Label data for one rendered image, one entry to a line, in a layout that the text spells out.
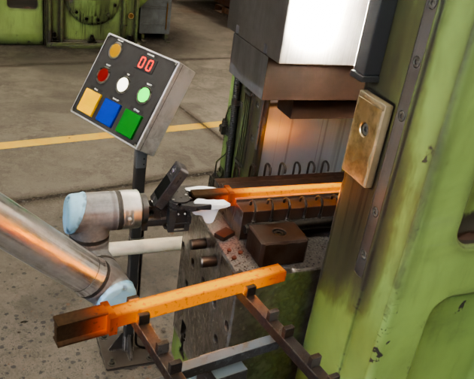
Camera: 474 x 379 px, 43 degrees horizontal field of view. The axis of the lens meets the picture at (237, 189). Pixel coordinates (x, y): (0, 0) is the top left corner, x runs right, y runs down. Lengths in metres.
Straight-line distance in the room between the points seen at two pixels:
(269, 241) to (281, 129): 0.43
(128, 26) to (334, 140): 4.83
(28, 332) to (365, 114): 1.77
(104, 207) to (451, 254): 0.72
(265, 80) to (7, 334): 1.64
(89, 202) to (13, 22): 4.99
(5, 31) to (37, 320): 4.07
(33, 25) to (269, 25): 5.12
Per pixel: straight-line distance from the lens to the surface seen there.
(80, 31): 6.35
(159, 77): 1.80
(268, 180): 1.60
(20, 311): 2.68
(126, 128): 1.81
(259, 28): 1.33
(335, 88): 1.39
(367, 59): 1.17
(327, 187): 1.59
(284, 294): 1.42
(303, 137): 1.73
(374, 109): 1.17
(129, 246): 1.91
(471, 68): 1.04
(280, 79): 1.32
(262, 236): 1.37
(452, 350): 1.53
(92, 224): 1.37
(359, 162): 1.21
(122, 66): 1.92
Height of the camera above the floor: 1.68
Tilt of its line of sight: 27 degrees down
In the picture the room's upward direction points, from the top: 9 degrees clockwise
